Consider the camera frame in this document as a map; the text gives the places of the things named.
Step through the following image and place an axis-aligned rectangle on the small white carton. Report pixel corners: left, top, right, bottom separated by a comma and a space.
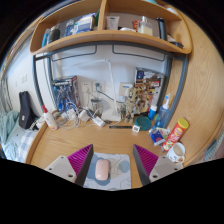
119, 82, 134, 98

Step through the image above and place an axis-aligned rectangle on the white coiled cable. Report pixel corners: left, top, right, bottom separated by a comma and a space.
54, 103, 98, 130

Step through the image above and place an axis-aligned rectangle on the blue spray bottle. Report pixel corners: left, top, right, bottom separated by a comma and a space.
154, 93, 172, 128

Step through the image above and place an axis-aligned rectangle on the blue white plaid bedding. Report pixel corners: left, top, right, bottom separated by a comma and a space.
4, 128, 39, 163

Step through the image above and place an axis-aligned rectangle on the white power strip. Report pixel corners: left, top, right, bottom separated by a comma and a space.
91, 114, 106, 128

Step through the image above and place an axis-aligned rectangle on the blue robot model kit box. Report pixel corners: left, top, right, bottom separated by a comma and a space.
51, 75, 82, 113

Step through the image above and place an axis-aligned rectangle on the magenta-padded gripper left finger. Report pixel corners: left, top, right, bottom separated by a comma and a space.
44, 143, 95, 187

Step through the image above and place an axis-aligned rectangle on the colourful figure box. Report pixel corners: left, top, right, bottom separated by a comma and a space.
134, 67, 166, 113

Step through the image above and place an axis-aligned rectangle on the grey metal desk frame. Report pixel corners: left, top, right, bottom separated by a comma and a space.
32, 41, 189, 129

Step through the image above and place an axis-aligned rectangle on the grey blue-patterned mouse pad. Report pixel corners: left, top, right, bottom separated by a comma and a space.
82, 152, 132, 191

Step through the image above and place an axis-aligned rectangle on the teal blanket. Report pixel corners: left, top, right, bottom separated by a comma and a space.
0, 110, 20, 144

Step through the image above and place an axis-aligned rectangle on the teal round lid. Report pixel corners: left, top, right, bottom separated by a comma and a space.
134, 115, 153, 132

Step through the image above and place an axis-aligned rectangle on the white red-capped pump bottle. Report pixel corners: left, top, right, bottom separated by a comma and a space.
41, 104, 59, 131

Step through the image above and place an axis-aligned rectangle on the black bag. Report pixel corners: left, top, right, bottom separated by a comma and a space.
18, 90, 37, 130

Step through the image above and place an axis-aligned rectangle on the tan robot figure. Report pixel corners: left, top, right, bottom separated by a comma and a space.
123, 87, 148, 123

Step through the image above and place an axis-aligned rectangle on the white mug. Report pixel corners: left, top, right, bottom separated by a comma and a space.
165, 141, 186, 164

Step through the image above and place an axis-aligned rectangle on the white charger block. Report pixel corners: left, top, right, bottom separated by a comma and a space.
78, 109, 91, 123

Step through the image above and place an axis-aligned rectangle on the black pen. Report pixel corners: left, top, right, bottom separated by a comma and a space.
108, 124, 133, 130

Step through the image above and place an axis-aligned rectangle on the pink computer mouse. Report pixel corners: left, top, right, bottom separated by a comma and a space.
94, 158, 112, 182

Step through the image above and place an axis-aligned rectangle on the clear glass jar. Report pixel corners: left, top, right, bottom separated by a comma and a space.
90, 98, 104, 116

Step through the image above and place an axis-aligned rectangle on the red chip can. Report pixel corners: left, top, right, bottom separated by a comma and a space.
162, 117, 190, 153

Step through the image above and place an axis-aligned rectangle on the white wall outlet plate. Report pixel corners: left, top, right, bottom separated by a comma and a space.
81, 80, 106, 94

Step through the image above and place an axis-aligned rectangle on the blue snack packet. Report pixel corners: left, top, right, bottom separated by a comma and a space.
148, 126, 171, 147

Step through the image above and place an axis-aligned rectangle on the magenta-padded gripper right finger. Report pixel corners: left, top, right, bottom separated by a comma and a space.
132, 143, 184, 187

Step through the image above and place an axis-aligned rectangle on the wooden wall shelf unit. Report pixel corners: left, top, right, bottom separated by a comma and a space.
29, 0, 193, 56

